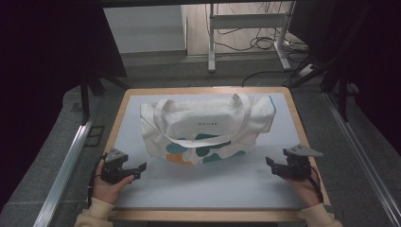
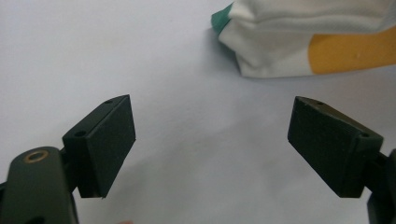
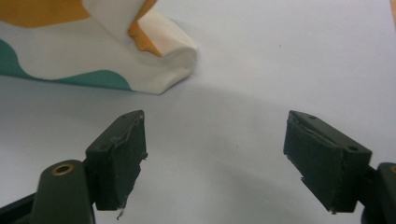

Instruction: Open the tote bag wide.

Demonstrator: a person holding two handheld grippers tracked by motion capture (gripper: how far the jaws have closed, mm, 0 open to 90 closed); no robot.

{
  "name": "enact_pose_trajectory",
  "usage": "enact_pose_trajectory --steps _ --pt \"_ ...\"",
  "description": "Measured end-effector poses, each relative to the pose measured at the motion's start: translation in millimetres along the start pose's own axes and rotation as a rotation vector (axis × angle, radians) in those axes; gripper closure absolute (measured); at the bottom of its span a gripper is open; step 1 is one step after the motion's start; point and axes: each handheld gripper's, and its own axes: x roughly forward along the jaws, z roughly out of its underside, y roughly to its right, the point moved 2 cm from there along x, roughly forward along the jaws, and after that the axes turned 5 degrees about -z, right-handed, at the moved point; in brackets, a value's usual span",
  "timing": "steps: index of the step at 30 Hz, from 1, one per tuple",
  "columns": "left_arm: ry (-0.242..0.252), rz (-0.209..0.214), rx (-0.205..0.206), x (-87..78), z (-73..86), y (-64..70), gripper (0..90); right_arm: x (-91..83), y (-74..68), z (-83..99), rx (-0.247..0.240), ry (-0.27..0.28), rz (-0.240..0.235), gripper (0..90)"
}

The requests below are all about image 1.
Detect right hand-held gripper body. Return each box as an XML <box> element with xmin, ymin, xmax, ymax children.
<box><xmin>270</xmin><ymin>143</ymin><xmax>324</xmax><ymax>182</ymax></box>

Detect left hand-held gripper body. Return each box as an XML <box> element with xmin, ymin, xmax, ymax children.
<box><xmin>100</xmin><ymin>147</ymin><xmax>141</xmax><ymax>185</ymax></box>

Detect white printed canvas tote bag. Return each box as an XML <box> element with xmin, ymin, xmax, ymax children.
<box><xmin>139</xmin><ymin>93</ymin><xmax>277</xmax><ymax>166</ymax></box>

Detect person's left hand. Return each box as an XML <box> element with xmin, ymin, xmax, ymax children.
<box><xmin>92</xmin><ymin>158</ymin><xmax>135</xmax><ymax>205</ymax></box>

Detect person's right hand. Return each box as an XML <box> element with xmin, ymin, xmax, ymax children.
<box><xmin>283</xmin><ymin>174</ymin><xmax>323</xmax><ymax>209</ymax></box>

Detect white board with wooden edge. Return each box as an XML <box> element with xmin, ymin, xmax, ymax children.
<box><xmin>103</xmin><ymin>86</ymin><xmax>332</xmax><ymax>222</ymax></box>

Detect black metal stand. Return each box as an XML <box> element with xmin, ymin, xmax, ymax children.
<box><xmin>288</xmin><ymin>46</ymin><xmax>360</xmax><ymax>123</ymax></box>
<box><xmin>78</xmin><ymin>70</ymin><xmax>131</xmax><ymax>125</ymax></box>

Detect white power strip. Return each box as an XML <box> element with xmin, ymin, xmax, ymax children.
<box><xmin>298</xmin><ymin>63</ymin><xmax>316</xmax><ymax>78</ymax></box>

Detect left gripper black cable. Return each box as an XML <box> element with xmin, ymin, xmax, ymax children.
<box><xmin>86</xmin><ymin>152</ymin><xmax>108</xmax><ymax>210</ymax></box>

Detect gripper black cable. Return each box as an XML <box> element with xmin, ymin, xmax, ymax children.
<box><xmin>86</xmin><ymin>152</ymin><xmax>108</xmax><ymax>210</ymax></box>
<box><xmin>305</xmin><ymin>166</ymin><xmax>325</xmax><ymax>204</ymax></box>

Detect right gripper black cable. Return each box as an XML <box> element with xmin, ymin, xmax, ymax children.
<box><xmin>305</xmin><ymin>166</ymin><xmax>325</xmax><ymax>204</ymax></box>

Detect aluminium rail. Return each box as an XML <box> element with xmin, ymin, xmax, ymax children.
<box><xmin>32</xmin><ymin>123</ymin><xmax>95</xmax><ymax>227</ymax></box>
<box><xmin>323</xmin><ymin>92</ymin><xmax>401</xmax><ymax>227</ymax></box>

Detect black floor cables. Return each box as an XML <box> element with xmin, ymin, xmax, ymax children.
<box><xmin>204</xmin><ymin>3</ymin><xmax>313</xmax><ymax>87</ymax></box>

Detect white metal desk frame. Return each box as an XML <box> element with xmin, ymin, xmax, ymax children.
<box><xmin>207</xmin><ymin>1</ymin><xmax>296</xmax><ymax>74</ymax></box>

